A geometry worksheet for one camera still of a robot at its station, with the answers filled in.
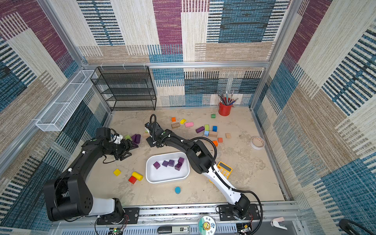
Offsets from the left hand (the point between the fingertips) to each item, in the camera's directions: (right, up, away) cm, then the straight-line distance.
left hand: (135, 149), depth 85 cm
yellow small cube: (-11, -14, +2) cm, 18 cm away
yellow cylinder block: (+2, -16, -1) cm, 16 cm away
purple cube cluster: (+24, -11, +3) cm, 27 cm away
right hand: (+8, +4, +17) cm, 19 cm away
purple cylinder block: (+38, +10, +20) cm, 45 cm away
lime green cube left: (-11, +5, +16) cm, 20 cm away
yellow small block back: (+26, +16, +26) cm, 40 cm away
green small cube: (+49, +20, +30) cm, 61 cm away
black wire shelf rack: (-16, +40, +23) cm, 49 cm away
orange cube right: (+49, +1, +14) cm, 51 cm away
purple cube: (+16, -9, +4) cm, 19 cm away
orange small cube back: (+19, +17, +29) cm, 39 cm away
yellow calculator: (+52, -12, +1) cm, 53 cm away
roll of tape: (+76, +1, +14) cm, 78 cm away
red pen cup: (+58, +25, +30) cm, 70 cm away
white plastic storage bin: (+18, -12, +4) cm, 22 cm away
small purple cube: (+12, -10, +3) cm, 16 cm away
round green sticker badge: (+39, -29, -22) cm, 53 cm away
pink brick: (+31, +14, +26) cm, 43 cm away
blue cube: (+49, +11, +21) cm, 55 cm away
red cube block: (-2, -18, 0) cm, 18 cm away
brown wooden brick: (+21, +13, +23) cm, 34 cm away
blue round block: (+25, -22, -4) cm, 33 cm away
